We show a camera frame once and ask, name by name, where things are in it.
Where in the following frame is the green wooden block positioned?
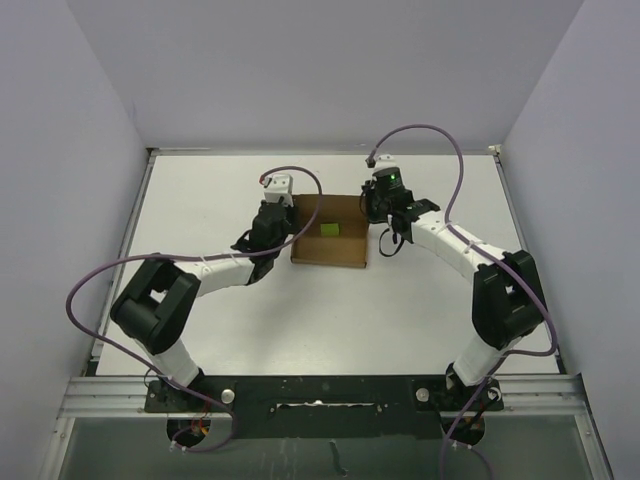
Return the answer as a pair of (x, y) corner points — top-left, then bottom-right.
(320, 223), (340, 237)

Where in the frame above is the brown cardboard box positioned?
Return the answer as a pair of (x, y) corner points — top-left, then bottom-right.
(290, 195), (369, 269)

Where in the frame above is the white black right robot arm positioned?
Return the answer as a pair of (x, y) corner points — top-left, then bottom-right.
(362, 166), (546, 409)

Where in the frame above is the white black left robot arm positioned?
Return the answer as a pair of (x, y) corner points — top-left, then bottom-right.
(110, 194), (298, 411)

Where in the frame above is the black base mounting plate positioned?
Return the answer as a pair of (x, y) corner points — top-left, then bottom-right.
(144, 375), (504, 447)

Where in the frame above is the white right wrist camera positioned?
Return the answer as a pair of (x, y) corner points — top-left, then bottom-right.
(365, 154), (397, 173)

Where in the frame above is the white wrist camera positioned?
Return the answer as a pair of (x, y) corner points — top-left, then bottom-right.
(260, 174), (294, 207)
(365, 154), (397, 173)

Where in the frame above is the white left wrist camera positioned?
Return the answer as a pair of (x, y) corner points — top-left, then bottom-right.
(260, 174), (294, 207)

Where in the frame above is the aluminium frame rail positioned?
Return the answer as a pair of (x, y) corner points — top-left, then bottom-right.
(59, 374), (586, 418)

